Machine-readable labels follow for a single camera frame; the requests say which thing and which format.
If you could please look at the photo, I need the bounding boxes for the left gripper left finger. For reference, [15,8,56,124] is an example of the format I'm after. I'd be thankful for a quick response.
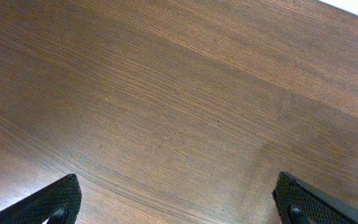
[0,174,82,224]

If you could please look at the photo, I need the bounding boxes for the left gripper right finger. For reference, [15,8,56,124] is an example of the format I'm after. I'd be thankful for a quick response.
[272,172,358,224]

